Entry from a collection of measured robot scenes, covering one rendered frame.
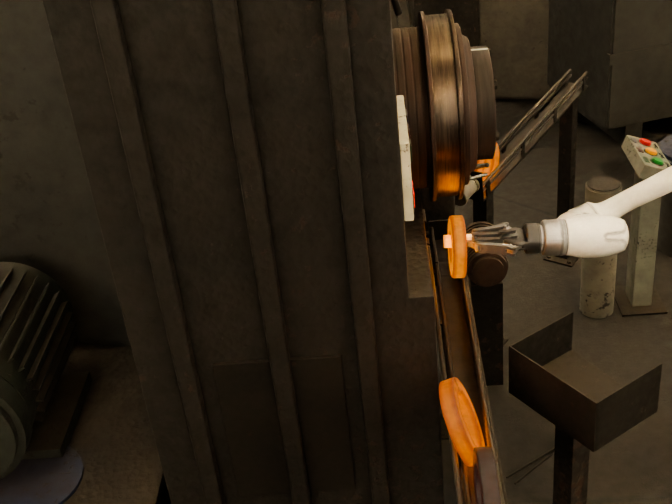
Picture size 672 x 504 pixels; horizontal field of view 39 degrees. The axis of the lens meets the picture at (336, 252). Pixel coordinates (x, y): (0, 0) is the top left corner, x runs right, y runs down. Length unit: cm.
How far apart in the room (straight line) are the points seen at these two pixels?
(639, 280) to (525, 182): 108
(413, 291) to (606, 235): 52
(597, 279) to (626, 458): 73
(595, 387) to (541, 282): 147
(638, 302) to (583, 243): 127
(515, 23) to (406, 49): 287
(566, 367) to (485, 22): 306
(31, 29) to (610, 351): 211
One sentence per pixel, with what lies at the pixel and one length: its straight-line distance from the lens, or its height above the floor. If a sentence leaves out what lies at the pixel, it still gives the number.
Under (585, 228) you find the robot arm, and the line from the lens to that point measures 235.
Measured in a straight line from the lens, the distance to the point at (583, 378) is 231.
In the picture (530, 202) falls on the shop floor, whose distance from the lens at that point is 427.
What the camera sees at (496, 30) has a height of 41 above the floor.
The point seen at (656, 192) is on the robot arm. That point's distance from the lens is 251.
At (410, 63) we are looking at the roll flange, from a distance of 224.
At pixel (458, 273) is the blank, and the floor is 79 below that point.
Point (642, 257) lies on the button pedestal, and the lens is 349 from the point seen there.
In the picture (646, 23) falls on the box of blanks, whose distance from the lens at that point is 459.
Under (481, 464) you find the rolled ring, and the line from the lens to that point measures 183.
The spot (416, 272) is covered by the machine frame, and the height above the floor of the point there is 87.
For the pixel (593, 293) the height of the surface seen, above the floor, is 11.
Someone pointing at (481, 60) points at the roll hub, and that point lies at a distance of 232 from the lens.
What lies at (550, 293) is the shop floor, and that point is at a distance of 366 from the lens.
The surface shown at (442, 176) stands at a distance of 226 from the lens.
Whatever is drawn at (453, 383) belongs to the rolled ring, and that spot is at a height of 79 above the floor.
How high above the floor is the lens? 205
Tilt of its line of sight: 31 degrees down
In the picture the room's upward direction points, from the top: 6 degrees counter-clockwise
